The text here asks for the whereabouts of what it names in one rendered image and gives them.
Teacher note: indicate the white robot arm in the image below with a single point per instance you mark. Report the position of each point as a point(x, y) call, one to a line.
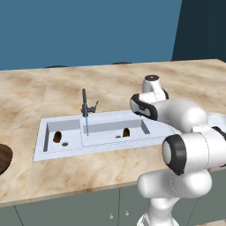
point(182, 113)

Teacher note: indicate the brown sweet potato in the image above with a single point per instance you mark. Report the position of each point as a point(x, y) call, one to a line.
point(57, 137)
point(126, 132)

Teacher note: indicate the pale grey double sink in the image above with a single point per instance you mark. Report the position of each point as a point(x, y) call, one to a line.
point(100, 142)

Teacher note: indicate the dark grey sink faucet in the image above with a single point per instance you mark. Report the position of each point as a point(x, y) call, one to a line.
point(84, 98)

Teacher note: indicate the dark brown wooden bowl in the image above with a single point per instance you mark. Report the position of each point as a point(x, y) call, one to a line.
point(4, 159)

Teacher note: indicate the grey-green cupboard door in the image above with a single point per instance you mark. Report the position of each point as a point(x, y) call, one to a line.
point(131, 203)
point(70, 210)
point(210, 200)
point(7, 217)

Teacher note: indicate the small silver cupboard knob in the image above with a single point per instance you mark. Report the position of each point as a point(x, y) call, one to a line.
point(127, 213)
point(111, 216)

